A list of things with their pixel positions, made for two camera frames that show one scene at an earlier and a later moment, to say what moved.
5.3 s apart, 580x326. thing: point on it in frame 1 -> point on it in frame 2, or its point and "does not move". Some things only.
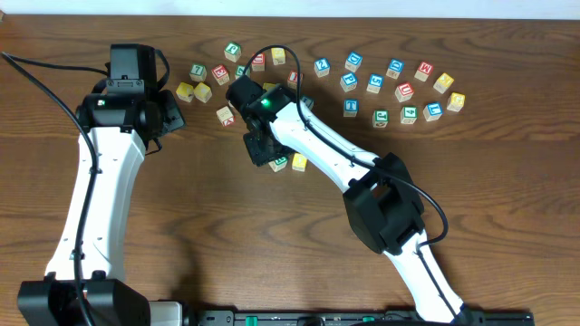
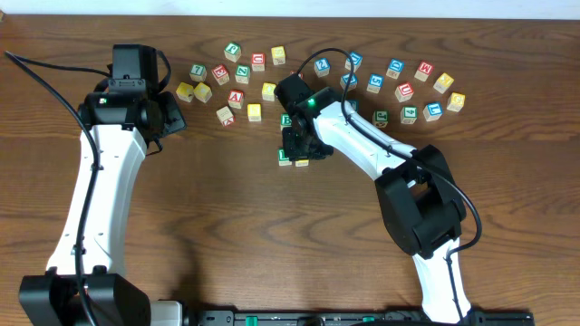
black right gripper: (256, 155) -> (294, 153)
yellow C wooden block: (202, 92) does not move
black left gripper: (171, 116) does not move
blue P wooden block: (349, 81) does not move
